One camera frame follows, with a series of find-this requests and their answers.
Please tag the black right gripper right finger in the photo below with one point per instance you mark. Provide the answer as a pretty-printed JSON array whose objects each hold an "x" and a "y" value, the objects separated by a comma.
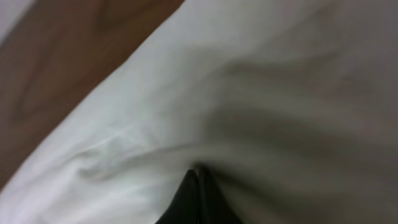
[{"x": 214, "y": 208}]

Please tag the white t-shirt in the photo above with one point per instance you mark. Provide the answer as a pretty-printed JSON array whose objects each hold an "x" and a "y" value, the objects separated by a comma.
[{"x": 291, "y": 105}]

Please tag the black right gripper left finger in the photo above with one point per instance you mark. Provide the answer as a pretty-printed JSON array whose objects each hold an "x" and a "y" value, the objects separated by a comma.
[{"x": 184, "y": 207}]

